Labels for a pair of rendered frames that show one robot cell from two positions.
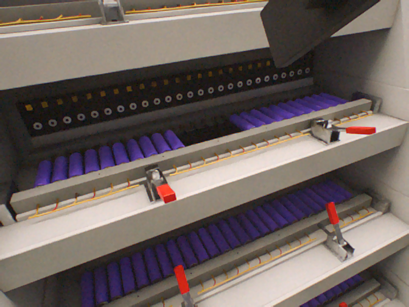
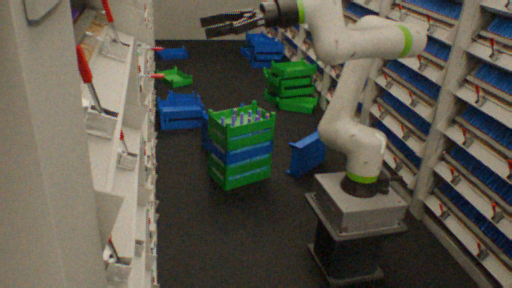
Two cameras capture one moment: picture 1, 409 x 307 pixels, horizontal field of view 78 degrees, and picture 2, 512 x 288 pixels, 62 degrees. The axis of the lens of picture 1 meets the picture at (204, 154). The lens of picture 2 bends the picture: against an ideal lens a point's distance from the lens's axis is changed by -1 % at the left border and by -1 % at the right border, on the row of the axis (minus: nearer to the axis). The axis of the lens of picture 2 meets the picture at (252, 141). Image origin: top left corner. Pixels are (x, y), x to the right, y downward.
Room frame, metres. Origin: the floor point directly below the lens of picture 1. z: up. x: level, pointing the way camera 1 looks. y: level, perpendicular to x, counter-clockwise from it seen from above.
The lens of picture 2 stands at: (-0.11, 1.11, 1.31)
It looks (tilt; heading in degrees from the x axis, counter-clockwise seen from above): 27 degrees down; 275
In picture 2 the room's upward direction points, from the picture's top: 4 degrees clockwise
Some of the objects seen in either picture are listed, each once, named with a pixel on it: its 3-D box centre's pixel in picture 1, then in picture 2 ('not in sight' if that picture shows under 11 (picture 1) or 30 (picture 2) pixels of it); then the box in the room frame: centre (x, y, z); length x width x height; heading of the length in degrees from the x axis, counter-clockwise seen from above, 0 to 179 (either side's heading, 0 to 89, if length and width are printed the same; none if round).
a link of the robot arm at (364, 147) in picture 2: not in sight; (363, 152); (-0.41, -0.39, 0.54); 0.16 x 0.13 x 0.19; 137
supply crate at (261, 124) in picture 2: not in sight; (241, 118); (0.14, -1.00, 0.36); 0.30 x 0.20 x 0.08; 40
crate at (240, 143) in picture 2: not in sight; (241, 131); (0.14, -1.00, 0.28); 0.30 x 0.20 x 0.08; 40
